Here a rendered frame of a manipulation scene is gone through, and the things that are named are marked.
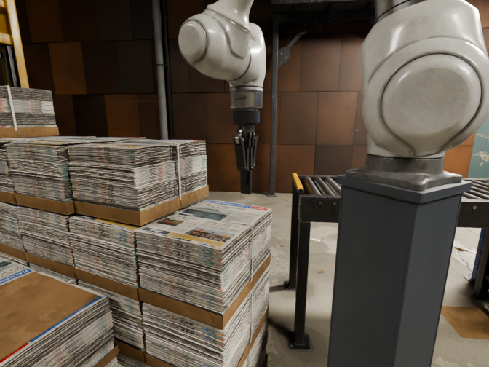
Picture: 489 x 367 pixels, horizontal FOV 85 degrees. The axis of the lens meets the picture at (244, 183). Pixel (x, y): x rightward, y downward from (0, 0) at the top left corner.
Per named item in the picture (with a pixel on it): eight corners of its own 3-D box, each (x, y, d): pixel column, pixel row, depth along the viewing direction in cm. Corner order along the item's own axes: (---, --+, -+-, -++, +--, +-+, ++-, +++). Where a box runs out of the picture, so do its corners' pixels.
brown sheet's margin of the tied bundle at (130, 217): (140, 226, 77) (138, 212, 76) (74, 212, 89) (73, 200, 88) (175, 210, 92) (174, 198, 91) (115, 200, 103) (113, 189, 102)
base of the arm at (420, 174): (472, 180, 62) (476, 155, 61) (419, 191, 51) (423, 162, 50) (395, 168, 77) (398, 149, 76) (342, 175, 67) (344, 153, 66)
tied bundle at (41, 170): (67, 217, 87) (56, 145, 82) (15, 206, 98) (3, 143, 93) (150, 191, 120) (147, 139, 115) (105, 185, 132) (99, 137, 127)
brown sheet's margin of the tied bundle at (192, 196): (185, 205, 97) (185, 194, 96) (126, 196, 108) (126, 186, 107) (209, 195, 111) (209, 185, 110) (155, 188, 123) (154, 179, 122)
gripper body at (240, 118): (240, 111, 80) (240, 142, 82) (227, 109, 72) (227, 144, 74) (264, 110, 77) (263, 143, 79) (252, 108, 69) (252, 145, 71)
